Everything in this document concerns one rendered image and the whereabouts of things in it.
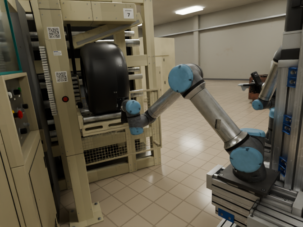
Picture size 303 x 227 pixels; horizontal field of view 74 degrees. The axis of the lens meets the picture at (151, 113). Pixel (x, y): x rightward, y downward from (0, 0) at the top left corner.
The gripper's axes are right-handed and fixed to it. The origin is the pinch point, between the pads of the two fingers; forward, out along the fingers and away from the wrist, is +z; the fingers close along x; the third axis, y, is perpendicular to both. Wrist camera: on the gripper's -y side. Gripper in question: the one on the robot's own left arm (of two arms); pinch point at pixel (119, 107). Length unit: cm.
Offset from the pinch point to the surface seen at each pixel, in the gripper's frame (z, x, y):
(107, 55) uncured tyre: 6.0, 1.7, 35.9
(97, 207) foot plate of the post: 47, 23, -93
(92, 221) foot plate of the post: 32, 29, -95
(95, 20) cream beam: 42, 1, 70
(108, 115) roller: 17.1, 5.4, -6.8
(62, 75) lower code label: 20.7, 32.3, 26.3
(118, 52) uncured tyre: 7.8, -6.5, 37.6
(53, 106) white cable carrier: 24.4, 42.0, 5.3
